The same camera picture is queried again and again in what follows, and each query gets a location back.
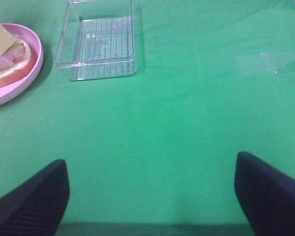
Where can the clear plastic tray right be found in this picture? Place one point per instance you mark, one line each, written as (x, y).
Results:
(97, 40)

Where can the green tablecloth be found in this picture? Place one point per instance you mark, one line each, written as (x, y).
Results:
(214, 77)

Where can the pink round plate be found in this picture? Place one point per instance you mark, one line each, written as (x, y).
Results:
(12, 90)

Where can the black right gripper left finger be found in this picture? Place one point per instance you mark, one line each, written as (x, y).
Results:
(36, 207)

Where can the pink bacon strip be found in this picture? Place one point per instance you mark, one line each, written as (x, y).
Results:
(7, 59)

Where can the green lettuce leaf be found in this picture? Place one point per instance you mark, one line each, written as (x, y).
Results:
(14, 42)

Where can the bread slice orange crust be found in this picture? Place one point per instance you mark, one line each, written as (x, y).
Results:
(16, 62)

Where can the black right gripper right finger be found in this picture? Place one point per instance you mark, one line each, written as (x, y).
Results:
(266, 196)

